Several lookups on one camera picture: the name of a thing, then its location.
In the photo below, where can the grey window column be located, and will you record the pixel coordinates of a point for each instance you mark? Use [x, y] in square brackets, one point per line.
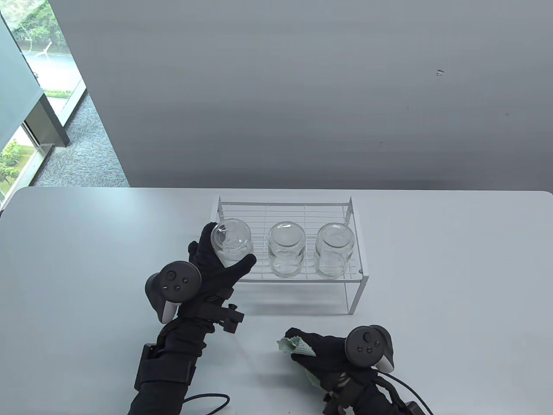
[17, 95]

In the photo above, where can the glass window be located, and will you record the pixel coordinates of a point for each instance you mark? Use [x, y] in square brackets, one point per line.
[52, 60]

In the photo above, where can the person's right hand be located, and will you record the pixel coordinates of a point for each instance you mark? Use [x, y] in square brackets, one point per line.
[330, 359]

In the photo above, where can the person's left forearm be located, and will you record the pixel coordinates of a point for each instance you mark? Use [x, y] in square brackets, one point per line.
[164, 397]

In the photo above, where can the black forearm sensor pack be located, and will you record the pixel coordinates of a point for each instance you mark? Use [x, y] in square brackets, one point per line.
[166, 367]
[414, 408]

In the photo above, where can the green fish scale cleaning cloth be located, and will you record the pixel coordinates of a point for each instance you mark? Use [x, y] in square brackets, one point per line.
[289, 346]

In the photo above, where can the black and white controller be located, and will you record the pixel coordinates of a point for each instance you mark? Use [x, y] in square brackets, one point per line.
[179, 281]
[367, 346]

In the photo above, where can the person's right forearm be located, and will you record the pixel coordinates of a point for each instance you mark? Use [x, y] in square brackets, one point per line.
[376, 400]

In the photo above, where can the clear glass jar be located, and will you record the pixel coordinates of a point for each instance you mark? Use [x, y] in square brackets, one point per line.
[285, 250]
[231, 240]
[335, 250]

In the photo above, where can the person's left hand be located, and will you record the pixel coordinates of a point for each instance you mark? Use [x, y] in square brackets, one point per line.
[214, 285]

